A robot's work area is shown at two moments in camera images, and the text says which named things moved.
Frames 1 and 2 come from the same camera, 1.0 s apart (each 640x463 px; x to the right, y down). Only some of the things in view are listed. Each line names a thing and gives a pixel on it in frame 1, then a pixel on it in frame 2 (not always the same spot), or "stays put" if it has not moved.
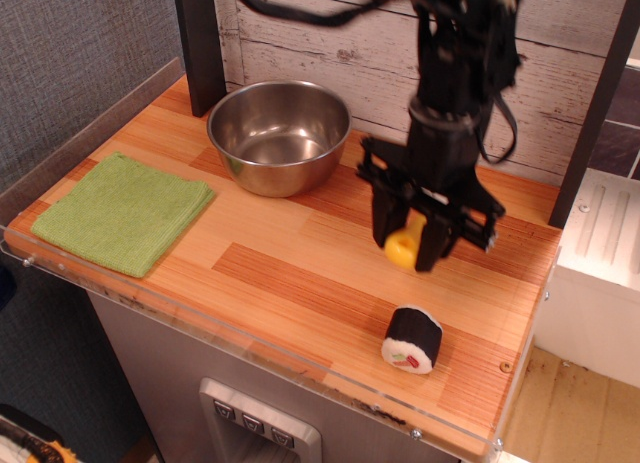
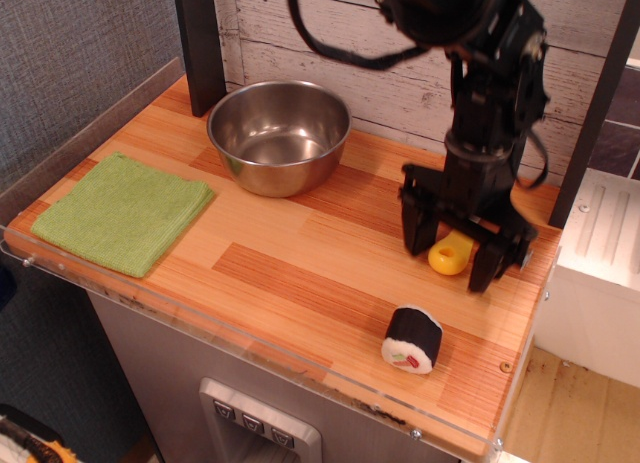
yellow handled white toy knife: [401, 246] -> [451, 254]
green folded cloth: [126, 215] stays put
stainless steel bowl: [279, 138] stays put
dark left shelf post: [204, 58] stays put
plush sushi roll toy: [413, 339] stays put
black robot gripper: [437, 165] -> [475, 185]
